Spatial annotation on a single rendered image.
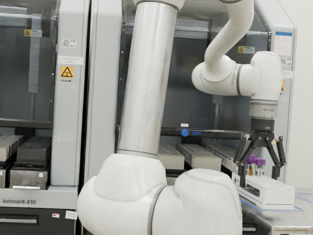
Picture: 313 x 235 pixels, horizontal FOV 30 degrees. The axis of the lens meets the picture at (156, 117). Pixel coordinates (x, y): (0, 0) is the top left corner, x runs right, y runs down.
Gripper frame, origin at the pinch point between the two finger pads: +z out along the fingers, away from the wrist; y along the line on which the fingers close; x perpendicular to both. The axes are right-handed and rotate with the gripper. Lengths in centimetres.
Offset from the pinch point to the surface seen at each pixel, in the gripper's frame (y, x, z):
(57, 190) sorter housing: -62, 49, 14
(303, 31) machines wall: 84, 156, -67
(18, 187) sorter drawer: -76, 46, 13
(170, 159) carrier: -17, 52, 1
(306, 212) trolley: 6.7, -21.7, 5.3
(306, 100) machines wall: 90, 155, -25
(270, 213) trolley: -5.1, -23.2, 5.3
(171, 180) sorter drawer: -18.3, 44.5, 8.2
